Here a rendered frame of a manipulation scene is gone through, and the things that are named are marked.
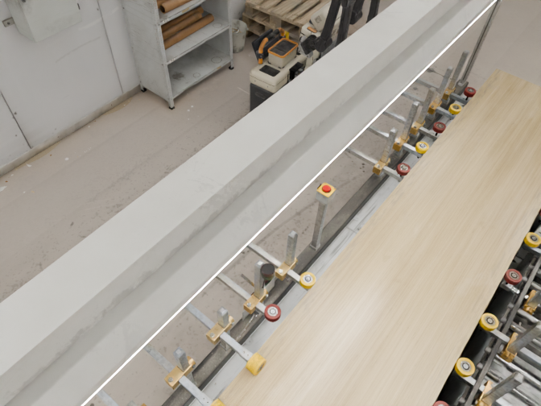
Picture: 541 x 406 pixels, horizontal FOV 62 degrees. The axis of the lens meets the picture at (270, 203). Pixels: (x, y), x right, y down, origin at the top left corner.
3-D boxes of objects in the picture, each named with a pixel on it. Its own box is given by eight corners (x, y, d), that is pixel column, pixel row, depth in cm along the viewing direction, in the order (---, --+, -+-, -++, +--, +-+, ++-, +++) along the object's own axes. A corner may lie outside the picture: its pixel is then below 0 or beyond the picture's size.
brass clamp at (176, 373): (164, 381, 192) (163, 378, 188) (187, 357, 199) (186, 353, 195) (175, 391, 190) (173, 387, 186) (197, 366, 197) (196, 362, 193)
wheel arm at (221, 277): (208, 273, 237) (207, 268, 233) (212, 268, 238) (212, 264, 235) (273, 324, 220) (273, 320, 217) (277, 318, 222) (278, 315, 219)
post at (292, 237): (282, 282, 254) (287, 234, 217) (286, 277, 256) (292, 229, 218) (287, 285, 253) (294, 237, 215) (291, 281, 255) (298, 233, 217)
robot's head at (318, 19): (307, 18, 307) (322, 7, 295) (323, 6, 318) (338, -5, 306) (319, 36, 311) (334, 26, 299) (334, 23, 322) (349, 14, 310)
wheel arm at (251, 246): (243, 246, 249) (243, 242, 246) (247, 242, 251) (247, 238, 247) (307, 292, 233) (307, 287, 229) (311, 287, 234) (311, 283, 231)
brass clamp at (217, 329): (205, 337, 205) (204, 333, 201) (225, 316, 212) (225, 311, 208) (215, 346, 203) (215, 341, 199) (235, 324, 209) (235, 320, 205)
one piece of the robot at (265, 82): (247, 131, 399) (246, 47, 334) (282, 99, 428) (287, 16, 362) (278, 147, 388) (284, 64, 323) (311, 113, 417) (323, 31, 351)
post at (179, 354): (186, 388, 216) (172, 352, 178) (191, 383, 218) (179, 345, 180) (191, 393, 215) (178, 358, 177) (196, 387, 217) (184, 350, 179)
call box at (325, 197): (315, 199, 228) (316, 189, 222) (322, 191, 232) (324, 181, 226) (326, 206, 226) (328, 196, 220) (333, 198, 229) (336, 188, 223)
